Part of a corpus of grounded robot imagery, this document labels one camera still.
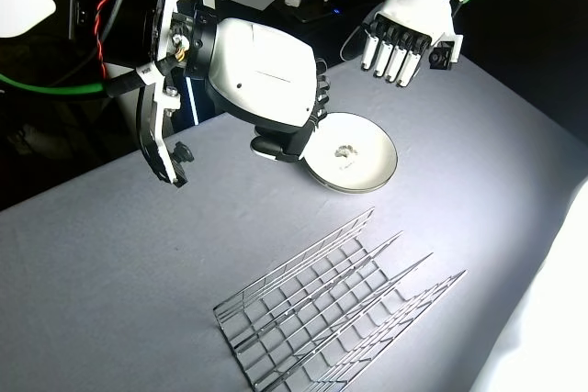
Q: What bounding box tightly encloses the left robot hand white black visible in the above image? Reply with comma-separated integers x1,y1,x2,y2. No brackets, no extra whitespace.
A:
360,0,457,89

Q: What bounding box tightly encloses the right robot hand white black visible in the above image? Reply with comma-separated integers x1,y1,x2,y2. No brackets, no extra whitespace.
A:
186,6,332,163

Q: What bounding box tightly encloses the black device with blue light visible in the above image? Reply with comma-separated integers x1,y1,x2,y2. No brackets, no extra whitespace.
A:
293,0,344,24

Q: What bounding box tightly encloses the white cloth sheet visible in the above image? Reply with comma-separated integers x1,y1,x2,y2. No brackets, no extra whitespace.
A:
468,175,588,392

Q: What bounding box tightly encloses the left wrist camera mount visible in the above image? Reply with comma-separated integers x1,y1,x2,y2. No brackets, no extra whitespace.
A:
429,36,464,72

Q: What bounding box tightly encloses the chrome wire plate rack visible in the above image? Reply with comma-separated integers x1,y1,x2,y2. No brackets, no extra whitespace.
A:
212,207,469,392

